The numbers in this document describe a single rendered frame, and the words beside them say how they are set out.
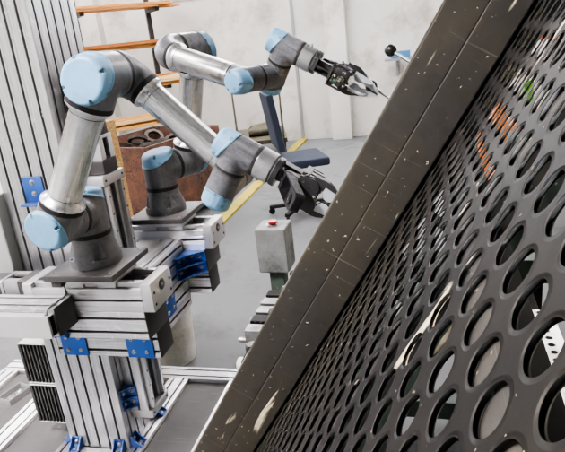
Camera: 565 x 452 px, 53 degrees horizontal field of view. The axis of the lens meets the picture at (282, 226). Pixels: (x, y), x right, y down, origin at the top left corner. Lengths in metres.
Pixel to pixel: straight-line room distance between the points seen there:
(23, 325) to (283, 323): 1.19
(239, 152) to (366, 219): 0.73
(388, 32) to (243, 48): 2.27
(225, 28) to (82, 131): 8.05
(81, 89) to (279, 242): 1.03
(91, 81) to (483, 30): 0.99
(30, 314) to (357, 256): 1.28
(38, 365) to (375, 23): 7.49
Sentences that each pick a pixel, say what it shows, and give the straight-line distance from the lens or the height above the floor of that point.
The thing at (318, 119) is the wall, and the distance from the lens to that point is 9.17.
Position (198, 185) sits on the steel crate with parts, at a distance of 5.70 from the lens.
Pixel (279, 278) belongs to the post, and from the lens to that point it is 2.23.
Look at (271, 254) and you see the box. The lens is 2.16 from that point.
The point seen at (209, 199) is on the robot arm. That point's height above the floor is 1.27.
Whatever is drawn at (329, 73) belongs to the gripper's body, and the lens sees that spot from 1.69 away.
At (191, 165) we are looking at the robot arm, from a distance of 2.16.
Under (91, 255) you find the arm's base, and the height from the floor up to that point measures 1.08.
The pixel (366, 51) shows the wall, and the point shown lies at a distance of 8.97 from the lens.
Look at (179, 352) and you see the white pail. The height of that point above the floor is 0.09.
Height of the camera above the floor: 1.61
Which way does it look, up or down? 18 degrees down
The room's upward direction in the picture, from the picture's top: 6 degrees counter-clockwise
